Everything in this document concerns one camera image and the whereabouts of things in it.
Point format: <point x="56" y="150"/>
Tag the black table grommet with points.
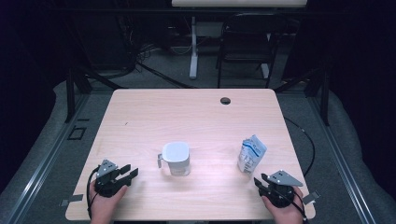
<point x="225" y="100"/>

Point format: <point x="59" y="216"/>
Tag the person's left hand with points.
<point x="104" y="207"/>

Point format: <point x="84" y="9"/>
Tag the grey monitor stand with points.
<point x="176" y="151"/>

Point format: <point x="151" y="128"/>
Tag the grey tape strip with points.
<point x="73" y="198"/>
<point x="311" y="197"/>

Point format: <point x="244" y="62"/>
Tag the aluminium floor rail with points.
<point x="342" y="161"/>
<point x="46" y="161"/>

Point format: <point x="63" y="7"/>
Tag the white and blue bag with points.
<point x="250" y="155"/>

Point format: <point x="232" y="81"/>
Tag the white desk leg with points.
<point x="265" y="70"/>
<point x="194" y="59"/>

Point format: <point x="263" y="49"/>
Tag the person's right hand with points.
<point x="288" y="214"/>

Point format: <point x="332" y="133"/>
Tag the black frame post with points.
<point x="70" y="96"/>
<point x="325" y="99"/>

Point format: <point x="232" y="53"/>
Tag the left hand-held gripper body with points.
<point x="107" y="183"/>

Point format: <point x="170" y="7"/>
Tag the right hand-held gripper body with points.
<point x="280" y="196"/>

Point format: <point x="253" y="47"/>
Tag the clear plastic pitcher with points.
<point x="180" y="169"/>

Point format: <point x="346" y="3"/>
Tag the black folding chair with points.
<point x="246" y="43"/>

